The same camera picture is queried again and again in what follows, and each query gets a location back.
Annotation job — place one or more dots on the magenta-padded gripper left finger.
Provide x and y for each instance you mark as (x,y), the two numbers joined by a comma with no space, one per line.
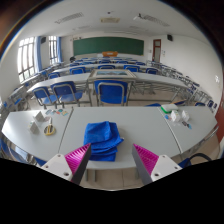
(78,158)

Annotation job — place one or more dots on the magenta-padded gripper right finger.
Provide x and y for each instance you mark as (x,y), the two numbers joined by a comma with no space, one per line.
(146,160)

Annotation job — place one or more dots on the blue towel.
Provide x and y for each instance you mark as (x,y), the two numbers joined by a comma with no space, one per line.
(100,136)

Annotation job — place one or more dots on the blue metal-framed chair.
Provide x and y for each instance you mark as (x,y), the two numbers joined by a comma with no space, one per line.
(40,161)
(65,90)
(41,93)
(185,162)
(111,91)

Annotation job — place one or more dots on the small coloured paper cards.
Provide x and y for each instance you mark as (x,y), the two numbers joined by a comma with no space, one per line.
(64,113)

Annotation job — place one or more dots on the small white carton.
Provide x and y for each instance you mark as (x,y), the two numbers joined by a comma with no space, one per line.
(185,115)
(175,116)

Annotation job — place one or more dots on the green and white box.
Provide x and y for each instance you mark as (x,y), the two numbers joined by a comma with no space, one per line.
(169,107)

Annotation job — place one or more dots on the long white desk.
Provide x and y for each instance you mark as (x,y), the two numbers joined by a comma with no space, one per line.
(156,78)
(66,77)

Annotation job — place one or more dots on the group of blue chairs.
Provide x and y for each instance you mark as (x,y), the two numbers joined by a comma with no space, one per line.
(77,70)

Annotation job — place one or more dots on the flat framed board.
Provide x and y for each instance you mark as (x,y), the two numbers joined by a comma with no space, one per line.
(111,72)

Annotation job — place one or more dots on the orange lectern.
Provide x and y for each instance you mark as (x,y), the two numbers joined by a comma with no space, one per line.
(109,53)

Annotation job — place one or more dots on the brown door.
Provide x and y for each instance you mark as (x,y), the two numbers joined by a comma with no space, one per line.
(156,50)

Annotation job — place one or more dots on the narrow multi-pane window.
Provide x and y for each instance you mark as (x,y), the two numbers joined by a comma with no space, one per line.
(52,50)

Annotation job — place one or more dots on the large multi-pane window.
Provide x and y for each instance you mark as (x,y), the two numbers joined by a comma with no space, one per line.
(26,60)

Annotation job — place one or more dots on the blue curtain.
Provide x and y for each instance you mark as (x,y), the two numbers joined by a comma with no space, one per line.
(59,48)
(38,53)

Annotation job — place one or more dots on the green chalkboard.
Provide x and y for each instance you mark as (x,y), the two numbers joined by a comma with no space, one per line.
(106,45)

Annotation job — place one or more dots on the group of ceiling lights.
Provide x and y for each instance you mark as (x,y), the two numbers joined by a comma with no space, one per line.
(70,17)

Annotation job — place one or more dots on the black wall speaker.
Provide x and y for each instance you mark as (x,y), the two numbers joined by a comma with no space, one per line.
(43,40)
(169,37)

